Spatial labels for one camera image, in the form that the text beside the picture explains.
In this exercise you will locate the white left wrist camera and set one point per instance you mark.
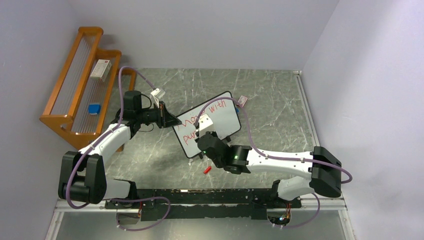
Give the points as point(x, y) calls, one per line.
point(157, 95)

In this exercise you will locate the white red box on rack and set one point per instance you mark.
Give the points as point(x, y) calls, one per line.
point(101, 70)

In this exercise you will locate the small red white box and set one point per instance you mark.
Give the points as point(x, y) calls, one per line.
point(242, 101)

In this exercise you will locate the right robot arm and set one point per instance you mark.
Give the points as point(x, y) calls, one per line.
point(316, 171)

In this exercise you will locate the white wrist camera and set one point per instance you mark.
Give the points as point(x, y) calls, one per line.
point(204, 125)
point(157, 95)

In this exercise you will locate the orange wooden tiered rack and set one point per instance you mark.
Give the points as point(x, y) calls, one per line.
point(66, 112)

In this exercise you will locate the red marker cap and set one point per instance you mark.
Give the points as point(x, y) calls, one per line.
point(207, 170)

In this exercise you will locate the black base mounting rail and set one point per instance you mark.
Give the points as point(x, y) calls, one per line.
point(253, 203)

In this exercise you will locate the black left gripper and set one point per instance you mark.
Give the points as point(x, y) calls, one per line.
point(164, 118)

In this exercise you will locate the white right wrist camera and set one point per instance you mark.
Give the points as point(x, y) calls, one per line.
point(204, 125)

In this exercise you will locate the blue eraser on rack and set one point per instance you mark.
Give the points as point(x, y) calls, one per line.
point(94, 109)

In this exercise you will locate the aluminium frame rail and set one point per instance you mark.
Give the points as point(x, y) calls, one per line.
point(275, 217)

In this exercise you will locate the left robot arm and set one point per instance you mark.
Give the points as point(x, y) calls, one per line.
point(83, 178)

